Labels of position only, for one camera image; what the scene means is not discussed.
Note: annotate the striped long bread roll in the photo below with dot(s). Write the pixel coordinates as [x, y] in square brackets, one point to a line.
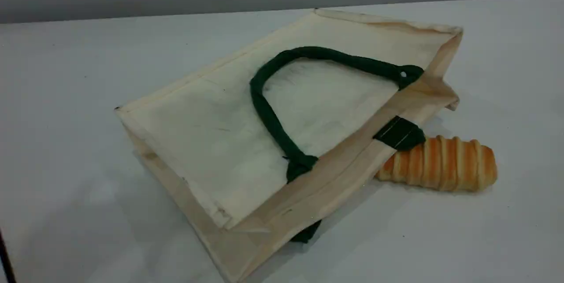
[449, 164]

